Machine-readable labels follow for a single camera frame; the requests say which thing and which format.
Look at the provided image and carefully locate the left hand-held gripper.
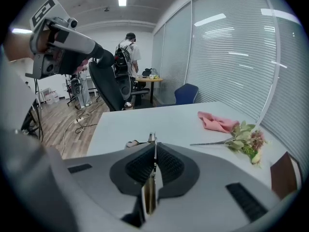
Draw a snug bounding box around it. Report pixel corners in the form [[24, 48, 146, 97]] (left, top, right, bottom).
[[25, 0, 114, 80]]

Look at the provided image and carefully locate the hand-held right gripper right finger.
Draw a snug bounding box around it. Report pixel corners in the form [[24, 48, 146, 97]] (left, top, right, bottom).
[[147, 142, 299, 232]]

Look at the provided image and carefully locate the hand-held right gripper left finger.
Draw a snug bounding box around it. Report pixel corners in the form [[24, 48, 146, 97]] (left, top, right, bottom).
[[62, 142, 157, 232]]

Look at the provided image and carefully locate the person's left forearm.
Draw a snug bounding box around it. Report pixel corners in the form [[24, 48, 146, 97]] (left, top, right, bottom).
[[3, 31, 35, 63]]

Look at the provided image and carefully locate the person's left hand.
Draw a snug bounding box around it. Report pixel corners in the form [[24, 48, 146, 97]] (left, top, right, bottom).
[[38, 29, 64, 58]]

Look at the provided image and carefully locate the black backpack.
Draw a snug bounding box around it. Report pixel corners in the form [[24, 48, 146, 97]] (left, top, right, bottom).
[[113, 44, 132, 78]]

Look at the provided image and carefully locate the black office chair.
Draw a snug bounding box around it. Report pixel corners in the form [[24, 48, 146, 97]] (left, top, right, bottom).
[[87, 59, 132, 112]]

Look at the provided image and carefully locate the artificial flower bouquet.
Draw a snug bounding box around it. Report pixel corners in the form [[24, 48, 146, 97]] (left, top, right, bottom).
[[189, 120, 267, 165]]

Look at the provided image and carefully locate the water jug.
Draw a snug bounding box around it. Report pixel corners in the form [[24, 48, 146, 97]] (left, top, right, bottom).
[[44, 90, 60, 105]]

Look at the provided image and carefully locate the pink cloth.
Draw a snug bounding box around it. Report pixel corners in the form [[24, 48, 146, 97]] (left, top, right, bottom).
[[197, 111, 240, 134]]

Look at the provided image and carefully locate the brown pen holder box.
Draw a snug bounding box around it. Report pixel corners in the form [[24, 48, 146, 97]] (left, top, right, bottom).
[[269, 151, 303, 201]]

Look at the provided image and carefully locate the round wooden table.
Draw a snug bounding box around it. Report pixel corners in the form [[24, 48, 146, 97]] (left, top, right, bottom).
[[135, 76, 164, 104]]

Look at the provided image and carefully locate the blue chair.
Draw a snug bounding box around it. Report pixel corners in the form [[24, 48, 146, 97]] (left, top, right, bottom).
[[174, 83, 199, 105]]

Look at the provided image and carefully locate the white cable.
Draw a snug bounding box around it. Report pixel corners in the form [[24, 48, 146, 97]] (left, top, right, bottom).
[[62, 105, 91, 160]]

